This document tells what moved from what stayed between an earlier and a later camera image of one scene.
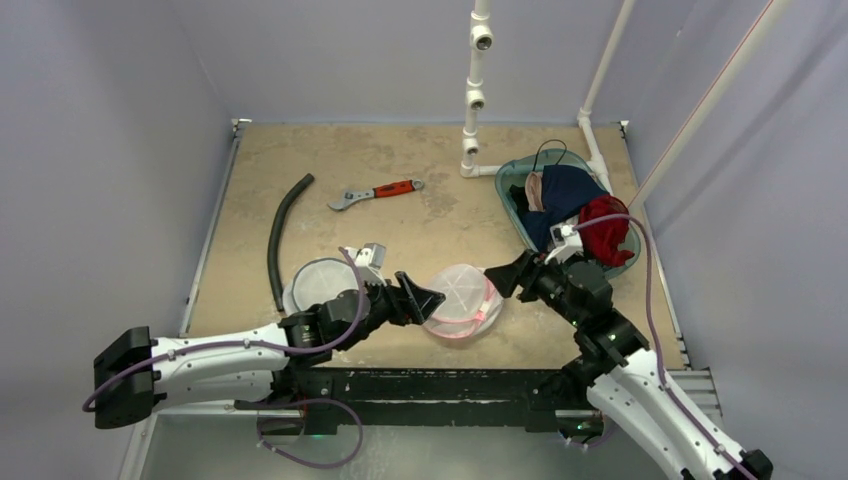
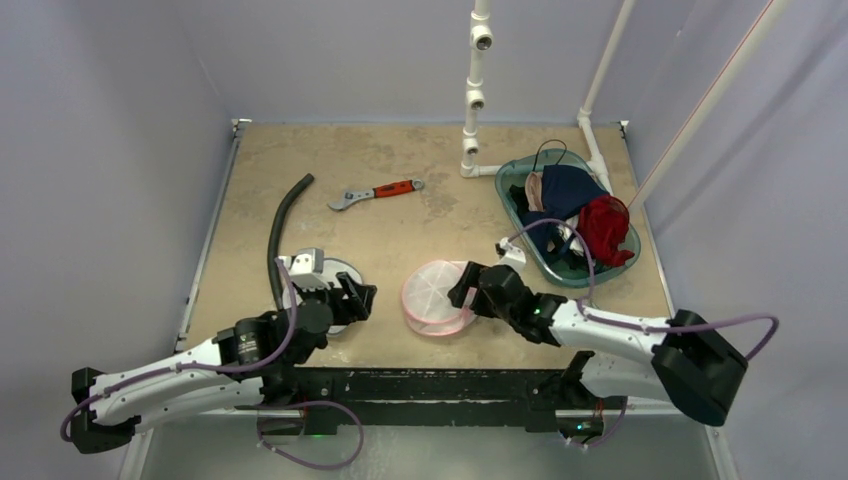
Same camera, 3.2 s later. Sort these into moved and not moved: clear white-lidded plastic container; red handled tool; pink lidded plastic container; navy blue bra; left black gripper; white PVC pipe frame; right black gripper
Moved: pink lidded plastic container; right black gripper; left black gripper
Not moved: red handled tool; white PVC pipe frame; navy blue bra; clear white-lidded plastic container
